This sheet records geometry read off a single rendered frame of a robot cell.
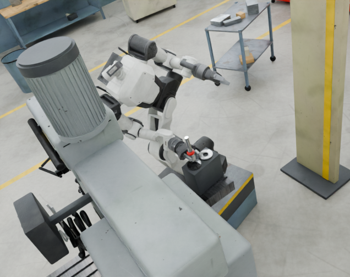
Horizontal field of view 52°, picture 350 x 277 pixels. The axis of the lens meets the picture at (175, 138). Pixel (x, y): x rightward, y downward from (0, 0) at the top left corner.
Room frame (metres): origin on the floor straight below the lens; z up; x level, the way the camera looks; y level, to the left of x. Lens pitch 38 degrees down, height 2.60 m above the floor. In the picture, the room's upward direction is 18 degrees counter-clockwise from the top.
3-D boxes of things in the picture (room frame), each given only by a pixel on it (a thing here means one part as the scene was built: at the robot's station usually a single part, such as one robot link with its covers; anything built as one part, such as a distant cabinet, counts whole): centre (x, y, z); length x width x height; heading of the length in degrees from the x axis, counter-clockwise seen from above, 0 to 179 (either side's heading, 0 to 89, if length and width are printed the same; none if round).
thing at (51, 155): (1.29, 0.53, 1.79); 0.45 x 0.04 x 0.04; 23
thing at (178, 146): (1.66, -0.02, 1.20); 0.13 x 0.12 x 0.10; 118
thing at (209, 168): (1.61, -0.11, 1.03); 0.22 x 0.12 x 0.20; 120
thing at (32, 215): (0.97, 0.60, 1.62); 0.20 x 0.09 x 0.21; 23
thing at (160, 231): (0.92, 0.22, 1.66); 0.80 x 0.23 x 0.20; 23
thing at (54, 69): (1.15, 0.31, 2.05); 0.20 x 0.20 x 0.32
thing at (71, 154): (1.36, 0.40, 1.81); 0.47 x 0.26 x 0.16; 23
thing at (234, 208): (2.09, -0.02, 0.20); 0.78 x 0.68 x 0.40; 126
